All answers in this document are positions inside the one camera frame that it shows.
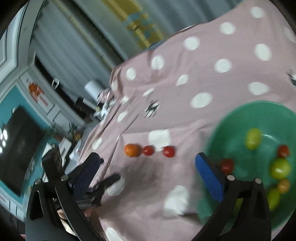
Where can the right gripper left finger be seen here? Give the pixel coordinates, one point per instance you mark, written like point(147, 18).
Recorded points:
point(43, 221)

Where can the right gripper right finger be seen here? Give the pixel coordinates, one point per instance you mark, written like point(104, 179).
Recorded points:
point(243, 210)

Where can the oval green fruit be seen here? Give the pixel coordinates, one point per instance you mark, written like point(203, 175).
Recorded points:
point(273, 198)

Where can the brown longan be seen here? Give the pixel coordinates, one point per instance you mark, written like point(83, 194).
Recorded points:
point(283, 186)

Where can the large green fruit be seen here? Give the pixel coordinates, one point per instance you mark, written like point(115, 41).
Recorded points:
point(280, 169)

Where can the dark red tomato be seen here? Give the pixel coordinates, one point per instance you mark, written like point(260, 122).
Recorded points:
point(227, 166)

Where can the red tomato with calyx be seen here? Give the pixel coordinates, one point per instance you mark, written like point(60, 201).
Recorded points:
point(283, 151)

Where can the round green fruit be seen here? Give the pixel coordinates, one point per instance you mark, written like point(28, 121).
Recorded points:
point(253, 138)

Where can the white tv cabinet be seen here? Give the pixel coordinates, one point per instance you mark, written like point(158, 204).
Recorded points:
point(69, 154)

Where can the potted plant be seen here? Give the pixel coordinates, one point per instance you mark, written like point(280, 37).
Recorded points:
point(73, 134)

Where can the orange mandarin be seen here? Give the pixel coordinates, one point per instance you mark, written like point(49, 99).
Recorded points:
point(132, 150)

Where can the black television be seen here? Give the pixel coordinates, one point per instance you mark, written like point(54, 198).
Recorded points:
point(22, 139)

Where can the small red cherry tomato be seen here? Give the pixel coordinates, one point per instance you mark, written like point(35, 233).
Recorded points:
point(148, 150)

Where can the pile of clothes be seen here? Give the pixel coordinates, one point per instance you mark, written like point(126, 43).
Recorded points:
point(105, 101)

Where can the green plastic bowl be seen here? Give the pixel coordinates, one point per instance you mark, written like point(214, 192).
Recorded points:
point(277, 125)

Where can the white cylinder lamp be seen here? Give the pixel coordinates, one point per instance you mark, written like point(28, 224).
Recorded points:
point(94, 88)

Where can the red cherry tomato with stem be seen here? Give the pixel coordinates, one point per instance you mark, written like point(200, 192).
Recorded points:
point(169, 151)

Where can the red chinese knot decoration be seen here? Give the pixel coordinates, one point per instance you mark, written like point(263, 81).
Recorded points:
point(36, 93)

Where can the pink polka dot cloth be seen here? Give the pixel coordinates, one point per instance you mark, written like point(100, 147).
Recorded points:
point(177, 95)

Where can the grey curtain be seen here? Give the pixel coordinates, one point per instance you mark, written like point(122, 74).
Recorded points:
point(77, 41)

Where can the yellow blue wall hanging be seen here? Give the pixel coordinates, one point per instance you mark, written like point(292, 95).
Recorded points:
point(136, 21)

